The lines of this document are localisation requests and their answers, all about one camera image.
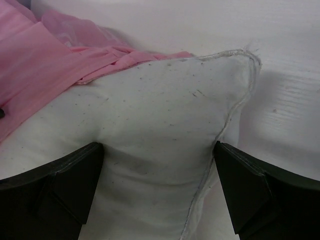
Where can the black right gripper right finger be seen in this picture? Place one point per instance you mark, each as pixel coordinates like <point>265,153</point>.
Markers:
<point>266,202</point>

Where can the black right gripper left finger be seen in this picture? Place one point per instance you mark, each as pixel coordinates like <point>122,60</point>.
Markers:
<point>52,201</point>

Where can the white pillow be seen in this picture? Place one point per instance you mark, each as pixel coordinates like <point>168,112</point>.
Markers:
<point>158,123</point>

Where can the pink floral pillowcase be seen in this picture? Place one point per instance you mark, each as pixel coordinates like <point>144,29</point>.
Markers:
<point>40,58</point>

